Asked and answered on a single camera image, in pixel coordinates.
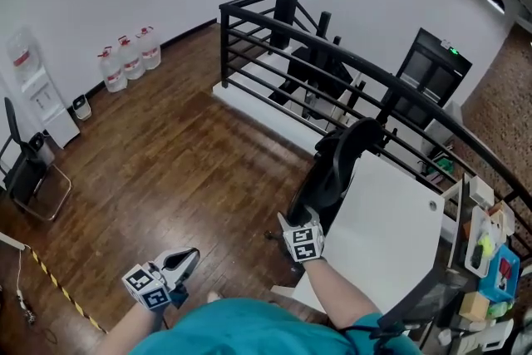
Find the person's right forearm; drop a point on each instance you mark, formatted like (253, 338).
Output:
(336, 291)

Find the black office chair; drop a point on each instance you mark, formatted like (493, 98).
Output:
(332, 170)

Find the person's teal shirt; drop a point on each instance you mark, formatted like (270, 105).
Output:
(257, 328)

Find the grey trash can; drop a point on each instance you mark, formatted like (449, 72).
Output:
(41, 149)

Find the clear water jug red cap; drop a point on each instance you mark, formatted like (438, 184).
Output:
(149, 50)
(113, 72)
(131, 60)

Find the blue plastic bin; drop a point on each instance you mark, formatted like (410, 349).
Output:
(494, 282)

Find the small cardboard box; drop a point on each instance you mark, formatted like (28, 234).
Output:
(474, 307)

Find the black cantilever chair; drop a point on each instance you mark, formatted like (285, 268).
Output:
(29, 174)

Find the white flat box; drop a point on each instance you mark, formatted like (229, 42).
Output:
(503, 218)
(481, 192)

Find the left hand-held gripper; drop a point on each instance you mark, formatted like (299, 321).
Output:
(145, 289)

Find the black pendant lamp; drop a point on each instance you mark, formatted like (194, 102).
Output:
(495, 4)

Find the person's left forearm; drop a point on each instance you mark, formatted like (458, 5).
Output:
(133, 332)

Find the white water dispenser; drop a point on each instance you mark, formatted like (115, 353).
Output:
(52, 112)

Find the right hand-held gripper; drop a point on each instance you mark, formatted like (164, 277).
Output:
(305, 243)

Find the white plastic tray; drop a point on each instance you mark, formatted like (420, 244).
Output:
(474, 228)

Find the large dispenser water bottle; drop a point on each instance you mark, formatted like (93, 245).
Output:
(21, 54)

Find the small white bin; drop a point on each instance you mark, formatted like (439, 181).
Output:
(82, 108)

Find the brown wooden side table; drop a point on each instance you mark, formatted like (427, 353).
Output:
(457, 274)

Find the black glass-door cabinet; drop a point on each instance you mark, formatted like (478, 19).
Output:
(432, 75)

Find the yellow-black hazard tape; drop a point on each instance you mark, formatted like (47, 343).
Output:
(62, 291)

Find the green plastic bottle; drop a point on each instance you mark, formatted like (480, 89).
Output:
(498, 309)

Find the white square desk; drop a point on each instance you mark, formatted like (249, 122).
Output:
(386, 228)

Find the white kettle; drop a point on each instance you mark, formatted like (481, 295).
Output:
(496, 334)

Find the yellow-green ball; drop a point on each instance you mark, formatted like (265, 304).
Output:
(485, 245)

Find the beige desk white legs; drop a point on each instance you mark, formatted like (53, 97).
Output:
(11, 240)

